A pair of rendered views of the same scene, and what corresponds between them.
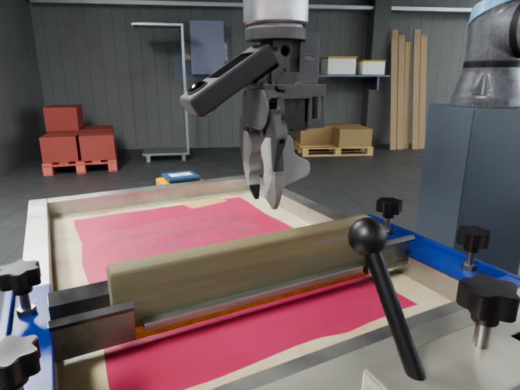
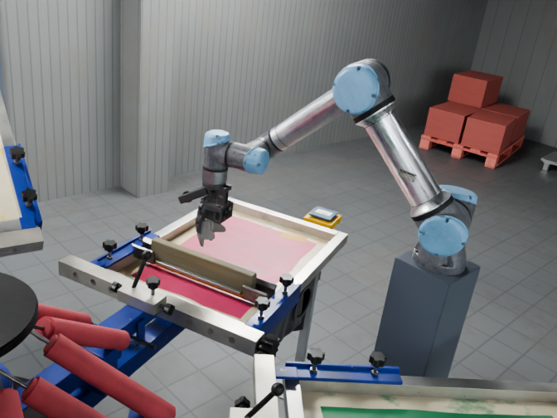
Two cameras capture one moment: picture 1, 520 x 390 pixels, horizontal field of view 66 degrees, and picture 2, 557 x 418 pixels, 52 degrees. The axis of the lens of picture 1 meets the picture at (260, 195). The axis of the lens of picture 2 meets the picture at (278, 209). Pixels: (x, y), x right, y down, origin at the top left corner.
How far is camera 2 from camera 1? 1.56 m
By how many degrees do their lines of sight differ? 48
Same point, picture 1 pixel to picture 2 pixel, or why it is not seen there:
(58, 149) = (443, 124)
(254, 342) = (178, 288)
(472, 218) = (388, 332)
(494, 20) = not seen: hidden behind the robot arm
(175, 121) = not seen: outside the picture
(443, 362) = (141, 289)
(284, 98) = (205, 208)
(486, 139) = (401, 282)
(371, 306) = (226, 308)
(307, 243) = (217, 267)
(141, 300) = (158, 253)
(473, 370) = (141, 294)
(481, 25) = not seen: hidden behind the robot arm
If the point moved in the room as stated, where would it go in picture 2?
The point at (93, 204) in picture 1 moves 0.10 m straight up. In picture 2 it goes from (244, 210) to (245, 187)
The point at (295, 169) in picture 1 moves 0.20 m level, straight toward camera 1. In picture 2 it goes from (208, 235) to (144, 245)
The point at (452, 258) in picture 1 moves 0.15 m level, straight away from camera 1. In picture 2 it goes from (268, 313) to (318, 313)
